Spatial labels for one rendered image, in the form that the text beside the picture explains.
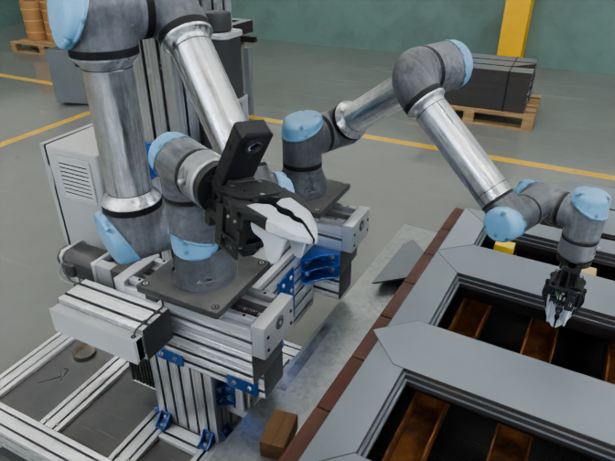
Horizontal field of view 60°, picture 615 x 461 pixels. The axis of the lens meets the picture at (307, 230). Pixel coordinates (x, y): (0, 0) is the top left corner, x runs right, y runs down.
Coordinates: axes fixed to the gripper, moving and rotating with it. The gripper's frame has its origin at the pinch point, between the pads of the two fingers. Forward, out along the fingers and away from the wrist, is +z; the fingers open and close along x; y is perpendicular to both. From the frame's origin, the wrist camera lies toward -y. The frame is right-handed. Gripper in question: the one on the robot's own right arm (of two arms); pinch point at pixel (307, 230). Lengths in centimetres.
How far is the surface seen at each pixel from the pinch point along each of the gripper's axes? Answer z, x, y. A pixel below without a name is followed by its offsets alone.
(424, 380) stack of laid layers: -14, -52, 55
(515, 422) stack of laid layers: 5, -60, 55
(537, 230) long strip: -36, -132, 43
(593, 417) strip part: 15, -71, 51
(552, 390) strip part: 6, -71, 51
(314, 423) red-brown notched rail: -21, -26, 60
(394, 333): -28, -57, 53
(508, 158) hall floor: -192, -378, 95
